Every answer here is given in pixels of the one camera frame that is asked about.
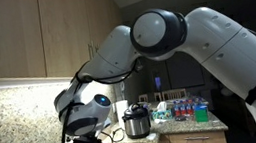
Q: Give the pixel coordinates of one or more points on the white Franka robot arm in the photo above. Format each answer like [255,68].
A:
[226,51]

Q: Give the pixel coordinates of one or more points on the white paper towel roll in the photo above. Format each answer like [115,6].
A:
[122,111]

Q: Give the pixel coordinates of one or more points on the steel pressure cooker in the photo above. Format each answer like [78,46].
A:
[137,124]

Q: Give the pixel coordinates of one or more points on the wooden dining chair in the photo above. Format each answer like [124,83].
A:
[143,98]
[174,94]
[158,96]

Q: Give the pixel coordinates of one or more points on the teal tissue box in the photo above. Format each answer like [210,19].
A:
[161,114]

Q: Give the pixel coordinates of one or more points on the red label bottle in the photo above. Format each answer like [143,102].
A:
[189,108]
[183,109]
[177,110]

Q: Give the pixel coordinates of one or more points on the wooden drawer front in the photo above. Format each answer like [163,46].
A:
[198,142]

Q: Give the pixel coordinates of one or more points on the green box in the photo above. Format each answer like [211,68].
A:
[201,114]

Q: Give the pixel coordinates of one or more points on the wooden upper cabinet door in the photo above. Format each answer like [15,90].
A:
[60,23]
[105,4]
[12,37]

